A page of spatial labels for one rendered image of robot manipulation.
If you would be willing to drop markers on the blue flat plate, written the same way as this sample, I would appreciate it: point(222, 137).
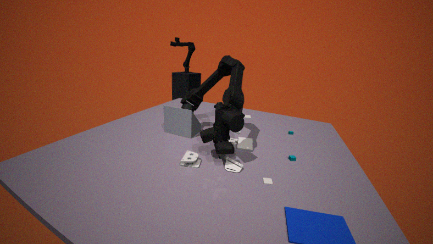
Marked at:
point(308, 227)

